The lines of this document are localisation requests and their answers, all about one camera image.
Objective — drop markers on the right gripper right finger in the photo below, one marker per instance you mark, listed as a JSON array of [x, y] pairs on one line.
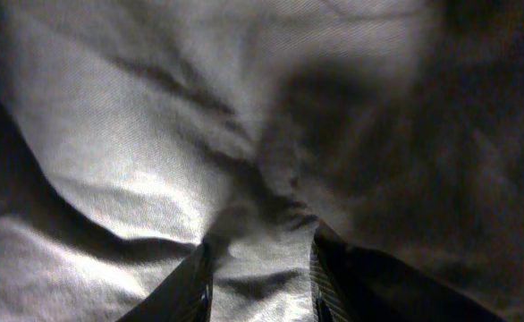
[[358, 285]]

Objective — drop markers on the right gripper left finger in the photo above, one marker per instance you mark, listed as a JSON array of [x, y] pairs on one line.
[[184, 296]]

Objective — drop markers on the grey shorts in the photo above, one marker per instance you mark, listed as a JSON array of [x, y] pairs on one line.
[[131, 132]]

